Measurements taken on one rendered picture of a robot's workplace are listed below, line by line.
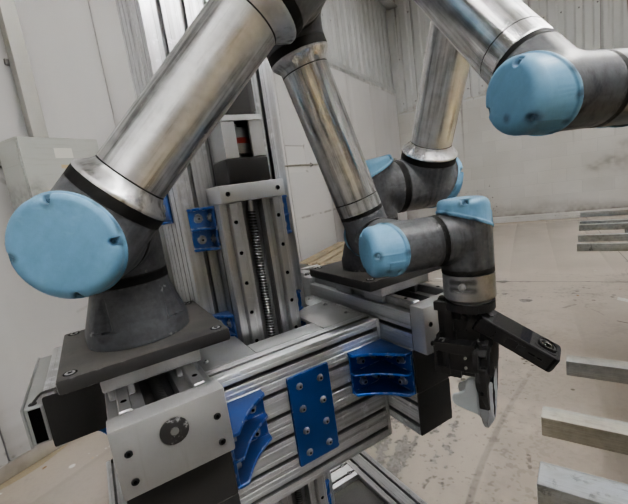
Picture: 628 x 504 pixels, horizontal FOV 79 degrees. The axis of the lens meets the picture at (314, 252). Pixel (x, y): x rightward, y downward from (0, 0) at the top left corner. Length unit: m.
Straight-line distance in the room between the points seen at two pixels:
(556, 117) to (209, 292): 0.66
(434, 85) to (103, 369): 0.71
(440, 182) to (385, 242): 0.37
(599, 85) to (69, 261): 0.54
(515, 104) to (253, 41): 0.29
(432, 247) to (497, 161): 7.73
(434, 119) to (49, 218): 0.66
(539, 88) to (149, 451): 0.56
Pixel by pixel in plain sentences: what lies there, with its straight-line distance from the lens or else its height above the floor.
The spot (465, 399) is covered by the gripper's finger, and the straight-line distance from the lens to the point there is 0.68.
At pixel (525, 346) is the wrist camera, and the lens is 0.62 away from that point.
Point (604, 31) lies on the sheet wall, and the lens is 8.51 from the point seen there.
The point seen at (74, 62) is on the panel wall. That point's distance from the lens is 2.90.
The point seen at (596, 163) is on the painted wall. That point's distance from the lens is 8.31.
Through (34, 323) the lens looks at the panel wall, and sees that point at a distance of 2.55.
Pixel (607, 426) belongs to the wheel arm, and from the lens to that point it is 0.68.
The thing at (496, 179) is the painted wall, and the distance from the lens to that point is 8.26.
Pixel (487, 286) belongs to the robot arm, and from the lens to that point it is 0.60.
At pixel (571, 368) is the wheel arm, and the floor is 0.82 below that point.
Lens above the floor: 1.23
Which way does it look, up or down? 10 degrees down
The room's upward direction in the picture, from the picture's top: 8 degrees counter-clockwise
